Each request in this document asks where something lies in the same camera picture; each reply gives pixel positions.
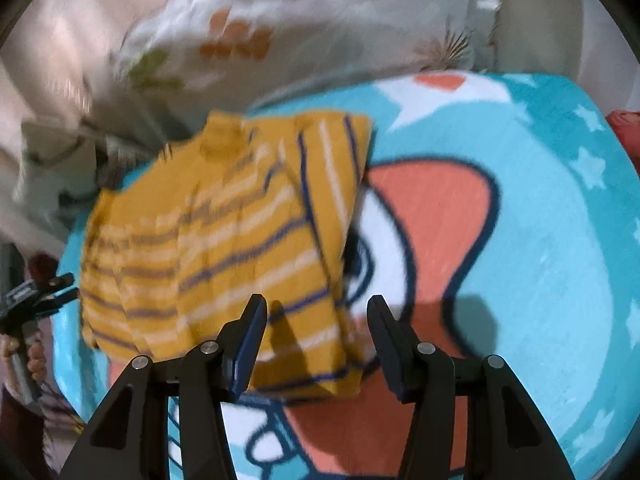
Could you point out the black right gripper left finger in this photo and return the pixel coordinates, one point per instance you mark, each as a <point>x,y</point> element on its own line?
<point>127,436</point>

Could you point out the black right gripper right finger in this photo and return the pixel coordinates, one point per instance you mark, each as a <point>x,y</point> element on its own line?
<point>506,435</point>

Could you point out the mustard striped knit sweater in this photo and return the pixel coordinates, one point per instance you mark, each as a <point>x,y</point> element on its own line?
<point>249,206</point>

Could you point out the left hand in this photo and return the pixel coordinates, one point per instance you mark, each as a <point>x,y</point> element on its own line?
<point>37,363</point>

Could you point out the cream pillow with black figure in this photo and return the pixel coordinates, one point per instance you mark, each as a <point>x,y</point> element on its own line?
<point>62,168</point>

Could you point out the turquoise cartoon plush blanket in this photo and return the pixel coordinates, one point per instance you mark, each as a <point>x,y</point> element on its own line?
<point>497,214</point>

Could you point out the white floral leaf pillow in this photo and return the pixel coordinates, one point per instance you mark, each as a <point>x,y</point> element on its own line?
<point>189,57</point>

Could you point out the red object beside bed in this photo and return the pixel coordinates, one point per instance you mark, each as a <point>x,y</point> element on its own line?
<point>626,126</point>

